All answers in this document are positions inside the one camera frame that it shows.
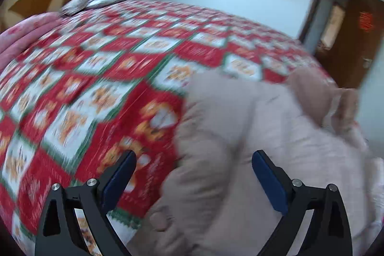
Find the pink blanket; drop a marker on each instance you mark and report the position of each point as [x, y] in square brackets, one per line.
[21, 34]

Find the brown wooden door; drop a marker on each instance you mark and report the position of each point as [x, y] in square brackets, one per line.
[351, 43]

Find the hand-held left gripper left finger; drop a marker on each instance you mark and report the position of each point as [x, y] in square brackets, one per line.
[121, 181]

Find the red printed bedspread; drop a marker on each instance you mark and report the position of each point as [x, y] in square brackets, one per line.
[90, 79]

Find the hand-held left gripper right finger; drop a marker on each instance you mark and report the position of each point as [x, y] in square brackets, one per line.
[270, 181]

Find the beige padded coat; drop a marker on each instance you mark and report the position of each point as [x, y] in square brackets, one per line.
[225, 124]

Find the red door decoration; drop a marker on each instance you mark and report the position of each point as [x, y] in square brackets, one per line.
[366, 21]

